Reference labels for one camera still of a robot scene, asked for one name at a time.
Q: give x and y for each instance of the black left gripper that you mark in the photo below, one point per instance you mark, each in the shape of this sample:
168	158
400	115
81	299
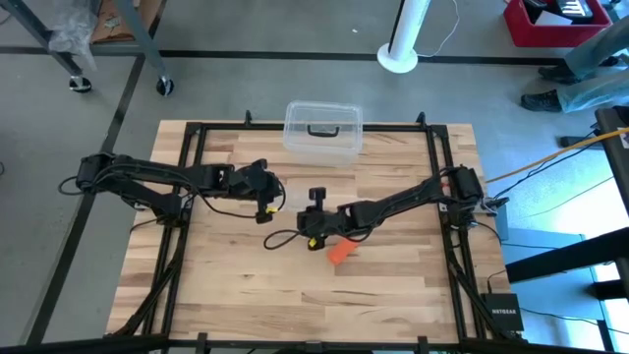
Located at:
255	184

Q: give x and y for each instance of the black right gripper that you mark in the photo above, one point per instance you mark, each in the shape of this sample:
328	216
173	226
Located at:
324	221

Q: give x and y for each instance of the orange bandage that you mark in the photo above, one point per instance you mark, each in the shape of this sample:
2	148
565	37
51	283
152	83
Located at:
342	252

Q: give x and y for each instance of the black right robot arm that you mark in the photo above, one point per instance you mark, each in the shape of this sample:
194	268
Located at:
393	204

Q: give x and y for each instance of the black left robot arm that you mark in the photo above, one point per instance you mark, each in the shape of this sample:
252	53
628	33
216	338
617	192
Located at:
147	172

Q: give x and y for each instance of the white tower fan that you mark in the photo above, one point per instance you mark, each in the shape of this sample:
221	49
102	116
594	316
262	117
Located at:
403	29

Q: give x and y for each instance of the grey metal wheeled cart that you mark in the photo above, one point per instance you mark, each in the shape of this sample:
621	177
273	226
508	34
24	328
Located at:
142	34

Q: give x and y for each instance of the black Netgear router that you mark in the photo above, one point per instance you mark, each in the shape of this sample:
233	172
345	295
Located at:
501	312

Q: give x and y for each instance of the brown cardboard piece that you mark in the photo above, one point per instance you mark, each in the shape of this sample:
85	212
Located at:
110	29

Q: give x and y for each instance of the crumpled clear plastic sheet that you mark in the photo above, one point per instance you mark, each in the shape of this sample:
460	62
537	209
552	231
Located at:
69	29

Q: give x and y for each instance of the red plastic crate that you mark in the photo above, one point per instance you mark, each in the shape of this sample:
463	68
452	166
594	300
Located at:
521	29

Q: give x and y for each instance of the person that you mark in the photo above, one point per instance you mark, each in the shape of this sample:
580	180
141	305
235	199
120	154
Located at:
589	93

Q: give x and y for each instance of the black desk frame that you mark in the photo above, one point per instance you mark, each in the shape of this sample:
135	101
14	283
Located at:
565	255

